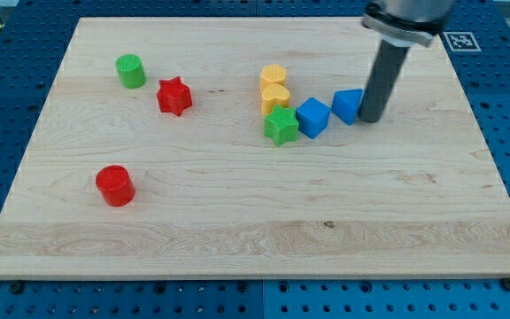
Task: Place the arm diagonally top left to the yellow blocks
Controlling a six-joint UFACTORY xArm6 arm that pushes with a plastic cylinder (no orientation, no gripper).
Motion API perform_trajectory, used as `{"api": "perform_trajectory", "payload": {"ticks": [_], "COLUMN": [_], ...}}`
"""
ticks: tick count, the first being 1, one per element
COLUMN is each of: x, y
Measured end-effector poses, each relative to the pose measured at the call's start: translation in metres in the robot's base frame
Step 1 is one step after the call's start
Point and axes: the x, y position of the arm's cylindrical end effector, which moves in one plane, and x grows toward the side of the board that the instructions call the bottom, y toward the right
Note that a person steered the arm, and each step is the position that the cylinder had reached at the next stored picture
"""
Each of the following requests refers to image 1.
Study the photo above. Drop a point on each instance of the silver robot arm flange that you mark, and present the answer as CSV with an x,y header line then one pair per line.
x,y
404,23

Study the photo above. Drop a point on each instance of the green star block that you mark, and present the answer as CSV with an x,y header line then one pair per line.
x,y
281,125

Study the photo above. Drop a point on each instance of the yellow heart block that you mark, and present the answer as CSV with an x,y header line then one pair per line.
x,y
272,95

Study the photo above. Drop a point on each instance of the blue cube block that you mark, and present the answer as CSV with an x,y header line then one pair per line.
x,y
312,117

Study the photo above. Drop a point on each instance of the yellow pentagon block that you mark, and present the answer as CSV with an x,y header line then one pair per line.
x,y
272,74

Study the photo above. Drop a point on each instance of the wooden board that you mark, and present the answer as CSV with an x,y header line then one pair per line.
x,y
416,195

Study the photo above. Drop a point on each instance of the red star block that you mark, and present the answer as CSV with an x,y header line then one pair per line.
x,y
174,96

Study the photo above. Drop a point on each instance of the blue triangle block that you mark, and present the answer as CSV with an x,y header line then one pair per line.
x,y
345,104

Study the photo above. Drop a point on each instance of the red cylinder block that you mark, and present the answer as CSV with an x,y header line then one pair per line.
x,y
115,185

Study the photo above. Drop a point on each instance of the green cylinder block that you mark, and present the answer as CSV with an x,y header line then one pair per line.
x,y
130,71

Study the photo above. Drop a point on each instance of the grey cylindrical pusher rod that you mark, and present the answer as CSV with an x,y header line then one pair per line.
x,y
388,62

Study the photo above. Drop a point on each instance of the white fiducial marker tag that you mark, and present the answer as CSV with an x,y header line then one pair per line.
x,y
461,41

